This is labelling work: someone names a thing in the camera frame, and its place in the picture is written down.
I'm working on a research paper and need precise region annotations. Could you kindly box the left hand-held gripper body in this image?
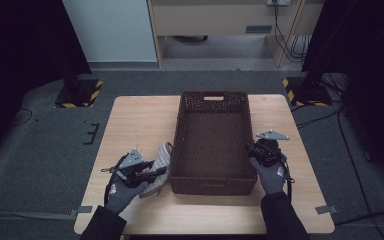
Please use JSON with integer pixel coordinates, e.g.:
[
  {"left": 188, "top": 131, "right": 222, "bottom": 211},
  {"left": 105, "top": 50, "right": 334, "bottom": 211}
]
[{"left": 101, "top": 148, "right": 154, "bottom": 188}]

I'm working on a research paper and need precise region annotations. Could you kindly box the grey desk label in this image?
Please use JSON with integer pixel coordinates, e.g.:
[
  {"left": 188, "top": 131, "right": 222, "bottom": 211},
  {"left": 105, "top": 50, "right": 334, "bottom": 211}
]
[{"left": 245, "top": 24, "right": 273, "bottom": 34}]

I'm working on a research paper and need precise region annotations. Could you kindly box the black stand base striped edge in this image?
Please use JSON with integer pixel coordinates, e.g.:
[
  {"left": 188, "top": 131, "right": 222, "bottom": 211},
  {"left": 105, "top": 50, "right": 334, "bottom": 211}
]
[
  {"left": 282, "top": 76, "right": 334, "bottom": 108},
  {"left": 54, "top": 78, "right": 104, "bottom": 109}
]

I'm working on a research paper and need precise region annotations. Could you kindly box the bundle of black cables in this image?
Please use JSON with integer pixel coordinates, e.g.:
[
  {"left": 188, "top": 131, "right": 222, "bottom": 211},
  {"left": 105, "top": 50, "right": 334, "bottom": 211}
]
[{"left": 273, "top": 3, "right": 313, "bottom": 64}]

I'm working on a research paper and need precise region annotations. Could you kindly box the grey striped towel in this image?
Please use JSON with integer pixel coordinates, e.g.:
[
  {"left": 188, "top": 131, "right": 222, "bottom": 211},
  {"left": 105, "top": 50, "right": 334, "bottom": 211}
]
[{"left": 139, "top": 142, "right": 174, "bottom": 198}]

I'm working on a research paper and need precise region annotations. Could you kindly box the brown woven basket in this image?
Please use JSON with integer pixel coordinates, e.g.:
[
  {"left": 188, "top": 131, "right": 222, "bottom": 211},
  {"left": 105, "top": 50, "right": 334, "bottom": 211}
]
[{"left": 169, "top": 90, "right": 258, "bottom": 196}]

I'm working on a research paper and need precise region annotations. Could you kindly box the person's right hand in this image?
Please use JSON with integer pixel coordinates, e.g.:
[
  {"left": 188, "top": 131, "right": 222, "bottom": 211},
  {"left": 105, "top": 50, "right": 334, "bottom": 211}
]
[{"left": 249, "top": 158, "right": 287, "bottom": 196}]

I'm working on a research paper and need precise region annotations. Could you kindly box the white panel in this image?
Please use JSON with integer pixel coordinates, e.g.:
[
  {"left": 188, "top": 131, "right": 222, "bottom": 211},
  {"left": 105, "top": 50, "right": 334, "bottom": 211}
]
[{"left": 62, "top": 0, "right": 158, "bottom": 63}]

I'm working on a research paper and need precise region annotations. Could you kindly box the black floor cable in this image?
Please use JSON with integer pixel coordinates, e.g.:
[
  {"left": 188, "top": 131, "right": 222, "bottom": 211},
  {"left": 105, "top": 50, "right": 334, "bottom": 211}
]
[
  {"left": 12, "top": 108, "right": 34, "bottom": 127},
  {"left": 295, "top": 108, "right": 343, "bottom": 129},
  {"left": 337, "top": 108, "right": 381, "bottom": 240},
  {"left": 333, "top": 210, "right": 384, "bottom": 227}
]

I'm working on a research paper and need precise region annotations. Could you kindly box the light wooden desk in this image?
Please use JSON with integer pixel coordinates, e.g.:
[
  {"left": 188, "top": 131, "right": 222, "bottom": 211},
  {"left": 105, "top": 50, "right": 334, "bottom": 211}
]
[{"left": 146, "top": 0, "right": 324, "bottom": 68}]

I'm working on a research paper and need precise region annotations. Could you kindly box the black curtain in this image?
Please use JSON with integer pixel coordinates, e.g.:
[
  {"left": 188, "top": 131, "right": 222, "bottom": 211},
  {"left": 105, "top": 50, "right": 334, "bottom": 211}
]
[
  {"left": 0, "top": 0, "right": 93, "bottom": 168},
  {"left": 301, "top": 0, "right": 384, "bottom": 188}
]

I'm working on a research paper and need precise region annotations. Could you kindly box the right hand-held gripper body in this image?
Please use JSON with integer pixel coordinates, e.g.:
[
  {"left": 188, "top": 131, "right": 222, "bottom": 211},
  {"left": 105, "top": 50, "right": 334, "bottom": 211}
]
[{"left": 251, "top": 129, "right": 290, "bottom": 168}]

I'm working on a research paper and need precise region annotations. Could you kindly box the person's left hand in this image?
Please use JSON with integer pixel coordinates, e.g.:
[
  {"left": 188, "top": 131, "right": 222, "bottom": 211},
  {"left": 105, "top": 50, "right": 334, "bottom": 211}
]
[{"left": 104, "top": 174, "right": 149, "bottom": 215}]

